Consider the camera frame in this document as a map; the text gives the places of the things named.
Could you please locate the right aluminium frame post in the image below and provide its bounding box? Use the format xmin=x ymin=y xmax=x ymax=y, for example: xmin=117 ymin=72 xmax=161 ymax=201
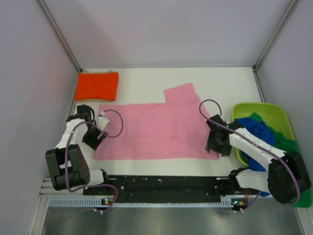
xmin=253 ymin=0 xmax=299 ymax=72

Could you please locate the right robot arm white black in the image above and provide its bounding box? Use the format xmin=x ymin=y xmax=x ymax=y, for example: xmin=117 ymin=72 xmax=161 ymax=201
xmin=206 ymin=115 xmax=312 ymax=204

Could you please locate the pink t shirt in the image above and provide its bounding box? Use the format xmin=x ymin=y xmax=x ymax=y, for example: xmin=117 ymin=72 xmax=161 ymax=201
xmin=93 ymin=83 xmax=219 ymax=161

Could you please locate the blue t shirt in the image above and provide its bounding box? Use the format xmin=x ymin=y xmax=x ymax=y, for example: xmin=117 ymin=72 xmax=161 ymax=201
xmin=233 ymin=117 xmax=277 ymax=198

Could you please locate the folded orange t shirt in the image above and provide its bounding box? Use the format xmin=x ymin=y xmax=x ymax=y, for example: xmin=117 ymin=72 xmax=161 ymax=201
xmin=74 ymin=72 xmax=119 ymax=101

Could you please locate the aluminium frame post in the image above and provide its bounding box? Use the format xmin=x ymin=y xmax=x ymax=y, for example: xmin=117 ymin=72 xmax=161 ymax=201
xmin=36 ymin=0 xmax=82 ymax=73
xmin=253 ymin=0 xmax=299 ymax=72

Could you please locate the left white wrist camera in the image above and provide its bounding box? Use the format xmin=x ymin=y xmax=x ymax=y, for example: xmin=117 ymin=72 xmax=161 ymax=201
xmin=96 ymin=111 xmax=110 ymax=131

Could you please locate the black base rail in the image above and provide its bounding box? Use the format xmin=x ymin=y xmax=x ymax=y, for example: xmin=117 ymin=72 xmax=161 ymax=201
xmin=83 ymin=174 xmax=239 ymax=204

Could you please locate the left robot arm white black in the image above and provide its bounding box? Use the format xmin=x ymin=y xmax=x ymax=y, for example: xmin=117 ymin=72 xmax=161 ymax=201
xmin=45 ymin=105 xmax=111 ymax=194

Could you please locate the green t shirt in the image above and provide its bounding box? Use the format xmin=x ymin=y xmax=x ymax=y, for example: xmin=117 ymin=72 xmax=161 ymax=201
xmin=257 ymin=113 xmax=312 ymax=208

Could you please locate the grey slotted cable duct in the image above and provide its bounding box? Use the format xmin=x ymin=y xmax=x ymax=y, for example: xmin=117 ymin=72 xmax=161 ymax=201
xmin=49 ymin=197 xmax=244 ymax=209

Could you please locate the left aluminium frame post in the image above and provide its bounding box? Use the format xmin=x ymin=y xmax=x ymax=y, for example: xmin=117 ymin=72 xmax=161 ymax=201
xmin=36 ymin=0 xmax=82 ymax=73

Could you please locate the green plastic basket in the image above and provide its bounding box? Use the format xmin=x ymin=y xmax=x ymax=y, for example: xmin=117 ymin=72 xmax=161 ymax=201
xmin=231 ymin=102 xmax=295 ymax=168

